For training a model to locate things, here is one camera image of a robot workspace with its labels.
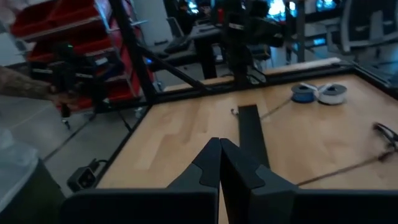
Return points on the person's forearm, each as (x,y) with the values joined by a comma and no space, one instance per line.
(21,85)

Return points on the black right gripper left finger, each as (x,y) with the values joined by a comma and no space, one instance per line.
(140,207)

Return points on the black sleeve with white label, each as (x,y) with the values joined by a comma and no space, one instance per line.
(234,111)

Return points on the black duct cover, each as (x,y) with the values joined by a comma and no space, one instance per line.
(252,133)

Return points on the black power adapter box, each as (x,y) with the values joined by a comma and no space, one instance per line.
(82,179)

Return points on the red bin shelving rack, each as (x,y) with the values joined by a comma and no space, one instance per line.
(81,31)

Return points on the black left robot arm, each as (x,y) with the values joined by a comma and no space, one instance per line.
(241,46)

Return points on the wooden desk with legs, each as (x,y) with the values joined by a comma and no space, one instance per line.
(300,37)

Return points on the grey office chair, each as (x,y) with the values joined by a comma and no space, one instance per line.
(367,25)

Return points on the white building column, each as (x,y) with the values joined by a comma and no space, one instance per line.
(152,21)

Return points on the grey desk with black leg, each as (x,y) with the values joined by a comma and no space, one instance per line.
(205,53)

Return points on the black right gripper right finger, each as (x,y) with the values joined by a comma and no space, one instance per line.
(311,207)

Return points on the person's hand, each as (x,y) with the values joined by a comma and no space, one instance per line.
(63,99)

